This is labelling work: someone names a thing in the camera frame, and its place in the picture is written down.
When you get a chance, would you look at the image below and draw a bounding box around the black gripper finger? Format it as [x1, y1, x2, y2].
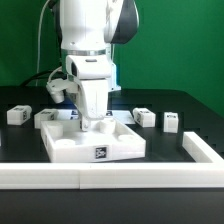
[80, 116, 91, 131]

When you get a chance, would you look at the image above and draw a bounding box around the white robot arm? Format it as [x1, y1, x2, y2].
[47, 0, 139, 131]

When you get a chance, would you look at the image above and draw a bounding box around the white square table top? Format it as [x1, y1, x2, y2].
[41, 118, 146, 163]

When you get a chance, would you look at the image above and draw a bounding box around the white sheet with tags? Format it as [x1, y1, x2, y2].
[56, 109, 135, 124]

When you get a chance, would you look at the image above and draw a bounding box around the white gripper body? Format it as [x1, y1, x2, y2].
[65, 55, 111, 120]

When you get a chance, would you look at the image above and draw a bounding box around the black cable bundle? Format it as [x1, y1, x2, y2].
[20, 69, 68, 88]

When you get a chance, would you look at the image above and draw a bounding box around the white U-shaped obstacle fence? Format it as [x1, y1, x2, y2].
[0, 132, 224, 189]

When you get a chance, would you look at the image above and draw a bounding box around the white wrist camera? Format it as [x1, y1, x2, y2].
[46, 78, 77, 103]

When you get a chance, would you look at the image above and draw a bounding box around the white cable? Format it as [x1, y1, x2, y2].
[35, 0, 51, 87]

